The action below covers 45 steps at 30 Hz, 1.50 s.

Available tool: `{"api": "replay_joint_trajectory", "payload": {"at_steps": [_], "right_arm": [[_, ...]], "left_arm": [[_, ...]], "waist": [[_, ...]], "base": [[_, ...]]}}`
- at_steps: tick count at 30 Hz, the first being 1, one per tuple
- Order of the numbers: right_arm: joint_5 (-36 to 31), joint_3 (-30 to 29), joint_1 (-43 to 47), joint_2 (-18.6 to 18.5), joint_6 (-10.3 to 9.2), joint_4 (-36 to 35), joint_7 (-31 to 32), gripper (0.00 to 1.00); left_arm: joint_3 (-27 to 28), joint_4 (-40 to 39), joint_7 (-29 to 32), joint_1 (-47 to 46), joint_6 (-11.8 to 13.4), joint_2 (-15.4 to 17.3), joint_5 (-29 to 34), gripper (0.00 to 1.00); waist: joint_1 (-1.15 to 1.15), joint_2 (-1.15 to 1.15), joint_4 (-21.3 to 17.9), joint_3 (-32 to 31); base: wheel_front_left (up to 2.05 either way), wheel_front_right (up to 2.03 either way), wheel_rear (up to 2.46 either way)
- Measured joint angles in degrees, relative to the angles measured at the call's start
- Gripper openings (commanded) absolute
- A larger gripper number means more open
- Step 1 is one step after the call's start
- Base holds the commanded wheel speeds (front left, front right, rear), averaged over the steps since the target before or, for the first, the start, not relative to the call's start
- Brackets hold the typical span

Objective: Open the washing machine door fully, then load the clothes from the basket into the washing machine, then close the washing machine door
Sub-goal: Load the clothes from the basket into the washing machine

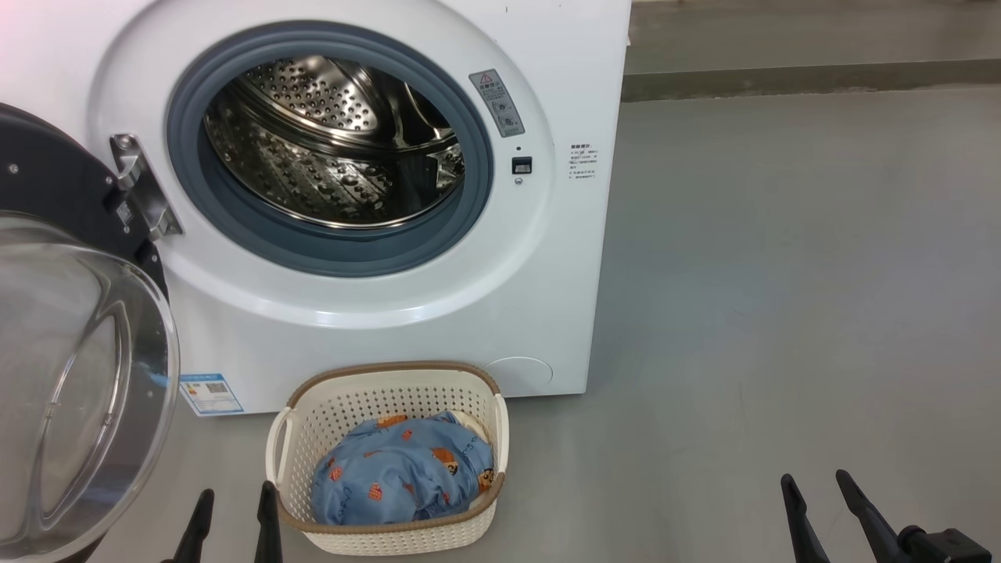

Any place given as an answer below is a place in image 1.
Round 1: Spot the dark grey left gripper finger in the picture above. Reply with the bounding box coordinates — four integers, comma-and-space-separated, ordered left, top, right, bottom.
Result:
162, 489, 215, 563
255, 480, 284, 563

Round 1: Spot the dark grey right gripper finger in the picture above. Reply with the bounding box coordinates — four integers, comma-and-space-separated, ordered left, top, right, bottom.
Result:
780, 473, 831, 563
835, 469, 913, 563

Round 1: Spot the blue cartoon print garment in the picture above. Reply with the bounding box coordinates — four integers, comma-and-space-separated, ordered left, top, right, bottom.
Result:
311, 411, 496, 526

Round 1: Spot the round glass washing machine door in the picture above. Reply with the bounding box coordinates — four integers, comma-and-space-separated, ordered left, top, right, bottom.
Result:
0, 103, 182, 563

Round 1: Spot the cream perforated laundry basket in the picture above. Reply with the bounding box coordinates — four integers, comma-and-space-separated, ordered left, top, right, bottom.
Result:
265, 360, 510, 557

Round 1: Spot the white front-load washing machine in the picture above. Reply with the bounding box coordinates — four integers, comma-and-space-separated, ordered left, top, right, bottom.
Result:
0, 0, 633, 416

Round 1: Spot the metal door hinge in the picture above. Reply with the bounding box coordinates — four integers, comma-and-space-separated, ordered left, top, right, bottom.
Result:
109, 133, 184, 242

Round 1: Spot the grey rubber door gasket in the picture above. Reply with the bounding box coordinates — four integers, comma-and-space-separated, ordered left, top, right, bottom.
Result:
166, 21, 495, 278

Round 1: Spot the blue energy label sticker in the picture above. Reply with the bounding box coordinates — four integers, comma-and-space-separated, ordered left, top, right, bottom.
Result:
179, 372, 244, 417

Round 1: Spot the round white filter cover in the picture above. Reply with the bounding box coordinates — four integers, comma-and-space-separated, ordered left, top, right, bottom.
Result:
483, 357, 554, 396

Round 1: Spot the perforated steel drum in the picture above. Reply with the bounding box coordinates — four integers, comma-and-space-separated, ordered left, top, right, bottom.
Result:
203, 55, 467, 230

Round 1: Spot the grey warning sticker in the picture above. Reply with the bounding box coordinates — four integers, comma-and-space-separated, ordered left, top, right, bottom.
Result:
468, 69, 526, 138

